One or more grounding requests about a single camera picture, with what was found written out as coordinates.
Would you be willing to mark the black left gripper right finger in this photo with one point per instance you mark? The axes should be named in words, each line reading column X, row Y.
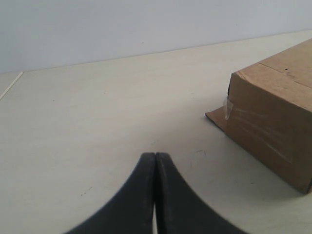
column 179, row 210

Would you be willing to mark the brown cardboard slotted box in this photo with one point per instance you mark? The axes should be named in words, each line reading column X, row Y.
column 268, row 112

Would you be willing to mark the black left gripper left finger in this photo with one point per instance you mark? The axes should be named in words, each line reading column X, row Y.
column 130, row 210

